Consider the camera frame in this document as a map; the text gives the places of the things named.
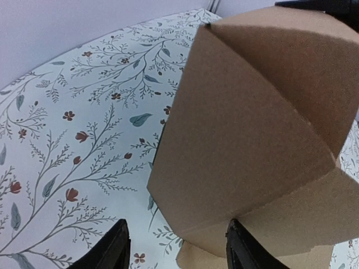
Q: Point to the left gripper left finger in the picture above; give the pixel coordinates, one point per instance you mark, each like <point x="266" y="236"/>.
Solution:
<point x="111" y="252"/>

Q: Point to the right aluminium frame post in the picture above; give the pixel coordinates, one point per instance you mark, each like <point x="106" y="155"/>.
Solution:
<point x="213" y="5"/>

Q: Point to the brown cardboard box sheet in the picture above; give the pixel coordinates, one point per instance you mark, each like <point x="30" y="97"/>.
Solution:
<point x="263" y="108"/>

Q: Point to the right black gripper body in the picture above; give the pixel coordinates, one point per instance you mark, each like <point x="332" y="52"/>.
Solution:
<point x="344" y="10"/>

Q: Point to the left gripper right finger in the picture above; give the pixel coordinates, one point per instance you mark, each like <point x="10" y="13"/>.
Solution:
<point x="245" y="252"/>

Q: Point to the floral patterned table mat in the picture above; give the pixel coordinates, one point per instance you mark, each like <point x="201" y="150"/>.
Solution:
<point x="78" y="141"/>

